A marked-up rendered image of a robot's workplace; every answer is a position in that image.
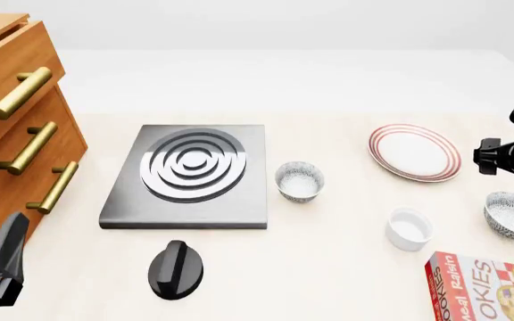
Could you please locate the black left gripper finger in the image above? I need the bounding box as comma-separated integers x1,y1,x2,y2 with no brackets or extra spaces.
0,211,31,285

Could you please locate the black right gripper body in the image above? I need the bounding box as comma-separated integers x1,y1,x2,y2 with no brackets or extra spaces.
472,137,502,176

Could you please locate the patterned black white bowl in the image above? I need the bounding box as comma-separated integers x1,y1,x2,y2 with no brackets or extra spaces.
274,160,326,204
483,190,514,241

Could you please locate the white plate with red rings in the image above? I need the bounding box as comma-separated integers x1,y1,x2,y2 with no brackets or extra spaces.
367,123,462,184

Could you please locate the flat black stove plate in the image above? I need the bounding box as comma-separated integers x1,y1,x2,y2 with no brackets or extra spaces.
98,123,269,231

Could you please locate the small white ramekin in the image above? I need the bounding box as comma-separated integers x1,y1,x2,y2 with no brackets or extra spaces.
385,206,435,252

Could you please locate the narrow wooden drawer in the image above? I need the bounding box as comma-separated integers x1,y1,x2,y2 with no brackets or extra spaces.
0,112,89,259
0,85,76,218

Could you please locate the red cookies box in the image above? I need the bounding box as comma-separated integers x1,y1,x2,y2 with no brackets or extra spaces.
424,251,514,321

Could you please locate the round black stove knob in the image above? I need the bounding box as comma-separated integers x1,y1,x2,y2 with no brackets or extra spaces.
147,239,205,301

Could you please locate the wide wooden drawer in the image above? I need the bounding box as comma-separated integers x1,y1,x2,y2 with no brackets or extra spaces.
0,20,67,168

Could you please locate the brass drawer handle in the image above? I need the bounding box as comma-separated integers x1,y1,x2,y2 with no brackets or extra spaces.
0,66,54,121
25,160,80,215
0,120,59,177

